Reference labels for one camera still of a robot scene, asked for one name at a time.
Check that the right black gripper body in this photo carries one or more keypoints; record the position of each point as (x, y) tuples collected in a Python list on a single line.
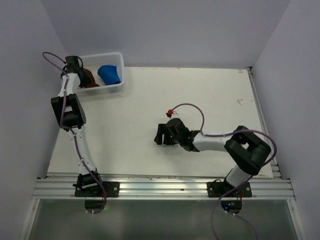
[(169, 139)]

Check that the brown towel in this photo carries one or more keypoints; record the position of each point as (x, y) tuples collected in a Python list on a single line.
[(92, 83)]

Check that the blue towel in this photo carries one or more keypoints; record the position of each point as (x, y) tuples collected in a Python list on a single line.
[(109, 75)]

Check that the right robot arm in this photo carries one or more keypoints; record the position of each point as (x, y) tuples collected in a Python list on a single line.
[(248, 151)]

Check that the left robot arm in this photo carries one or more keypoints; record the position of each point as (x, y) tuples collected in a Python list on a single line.
[(71, 118)]

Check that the white plastic basket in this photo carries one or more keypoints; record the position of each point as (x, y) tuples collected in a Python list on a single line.
[(93, 62)]

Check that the aluminium mounting rail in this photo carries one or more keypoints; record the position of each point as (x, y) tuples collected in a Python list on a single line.
[(60, 187)]

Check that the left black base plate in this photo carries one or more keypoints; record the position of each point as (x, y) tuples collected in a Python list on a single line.
[(111, 189)]

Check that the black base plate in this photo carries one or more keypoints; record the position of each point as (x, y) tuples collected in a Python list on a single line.
[(111, 189), (217, 188)]

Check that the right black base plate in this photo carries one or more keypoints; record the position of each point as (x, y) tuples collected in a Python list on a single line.
[(217, 188)]

